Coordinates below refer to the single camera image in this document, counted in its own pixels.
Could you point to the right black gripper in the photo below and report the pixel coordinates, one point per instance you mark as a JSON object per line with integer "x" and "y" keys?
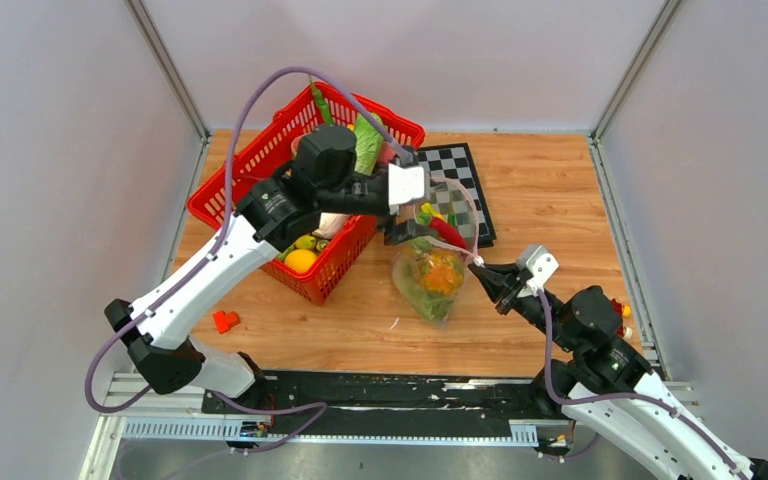
{"x": 499, "y": 283}

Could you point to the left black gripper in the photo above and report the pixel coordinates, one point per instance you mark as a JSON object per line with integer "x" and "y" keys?
{"x": 406, "y": 230}

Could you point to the yellow banana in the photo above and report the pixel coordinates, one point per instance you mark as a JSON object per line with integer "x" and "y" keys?
{"x": 428, "y": 211}

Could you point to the red plastic basket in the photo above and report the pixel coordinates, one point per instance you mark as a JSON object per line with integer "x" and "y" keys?
{"x": 270, "y": 150}

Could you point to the red chili pepper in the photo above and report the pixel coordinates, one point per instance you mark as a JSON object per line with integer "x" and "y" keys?
{"x": 448, "y": 234}

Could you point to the clear zip top bag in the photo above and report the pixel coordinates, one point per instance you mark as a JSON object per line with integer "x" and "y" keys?
{"x": 437, "y": 239}

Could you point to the orange toy pineapple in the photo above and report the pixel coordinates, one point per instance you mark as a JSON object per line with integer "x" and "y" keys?
{"x": 441, "y": 272}

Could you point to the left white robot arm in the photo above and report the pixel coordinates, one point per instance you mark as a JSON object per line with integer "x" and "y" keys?
{"x": 321, "y": 178}

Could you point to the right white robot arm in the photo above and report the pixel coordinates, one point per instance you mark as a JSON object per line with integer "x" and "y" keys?
{"x": 591, "y": 374}

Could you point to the black white checkerboard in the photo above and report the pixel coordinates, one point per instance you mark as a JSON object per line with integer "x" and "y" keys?
{"x": 461, "y": 200}

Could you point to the long green cabbage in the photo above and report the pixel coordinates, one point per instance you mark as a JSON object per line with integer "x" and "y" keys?
{"x": 369, "y": 144}

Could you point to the yellow mango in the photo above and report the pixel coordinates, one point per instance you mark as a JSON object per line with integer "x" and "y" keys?
{"x": 300, "y": 260}

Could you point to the small orange block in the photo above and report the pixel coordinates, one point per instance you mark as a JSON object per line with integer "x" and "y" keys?
{"x": 225, "y": 321}

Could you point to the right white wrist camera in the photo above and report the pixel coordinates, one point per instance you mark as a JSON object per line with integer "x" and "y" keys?
{"x": 540, "y": 264}

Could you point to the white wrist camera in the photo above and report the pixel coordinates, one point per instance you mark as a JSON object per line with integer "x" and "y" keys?
{"x": 540, "y": 264}
{"x": 407, "y": 186}

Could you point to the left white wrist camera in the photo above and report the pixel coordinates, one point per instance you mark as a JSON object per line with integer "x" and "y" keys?
{"x": 407, "y": 186}

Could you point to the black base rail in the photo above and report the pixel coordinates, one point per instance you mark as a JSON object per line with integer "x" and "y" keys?
{"x": 361, "y": 409}

